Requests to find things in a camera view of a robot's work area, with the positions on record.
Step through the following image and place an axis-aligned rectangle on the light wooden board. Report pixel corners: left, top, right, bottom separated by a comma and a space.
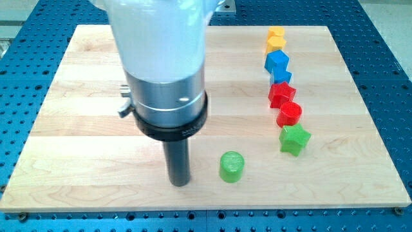
1, 25, 411, 213

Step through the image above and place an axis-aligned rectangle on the blue cube block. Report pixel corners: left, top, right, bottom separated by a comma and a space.
264, 50, 290, 73

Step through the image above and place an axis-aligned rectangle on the clear acrylic bracket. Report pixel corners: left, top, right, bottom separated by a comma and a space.
214, 0, 236, 15

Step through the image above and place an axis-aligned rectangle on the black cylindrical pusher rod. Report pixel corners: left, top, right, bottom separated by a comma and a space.
163, 139, 191, 187

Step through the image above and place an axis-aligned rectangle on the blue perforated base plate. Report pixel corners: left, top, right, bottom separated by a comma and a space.
1, 0, 411, 231

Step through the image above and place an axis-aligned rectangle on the green star block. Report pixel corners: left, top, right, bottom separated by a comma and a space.
279, 123, 312, 157

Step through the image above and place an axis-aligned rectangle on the red cylinder block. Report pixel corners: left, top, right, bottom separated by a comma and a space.
276, 102, 303, 128

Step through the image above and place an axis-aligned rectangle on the red star block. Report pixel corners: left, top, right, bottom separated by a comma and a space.
268, 81, 297, 108

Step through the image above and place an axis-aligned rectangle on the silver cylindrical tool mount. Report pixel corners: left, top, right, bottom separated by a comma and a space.
118, 66, 208, 142

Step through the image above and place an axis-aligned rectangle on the yellow hexagon block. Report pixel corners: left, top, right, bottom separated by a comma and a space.
265, 36, 286, 53

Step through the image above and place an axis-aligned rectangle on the blue star block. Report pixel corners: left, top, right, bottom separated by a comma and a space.
270, 70, 292, 84

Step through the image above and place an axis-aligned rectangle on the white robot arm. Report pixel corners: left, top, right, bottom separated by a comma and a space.
94, 0, 219, 186

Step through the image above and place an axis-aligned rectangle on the yellow cylinder block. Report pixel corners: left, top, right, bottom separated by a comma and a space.
267, 26, 285, 40

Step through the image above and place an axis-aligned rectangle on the green cylinder block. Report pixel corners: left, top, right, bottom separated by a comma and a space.
219, 151, 245, 183

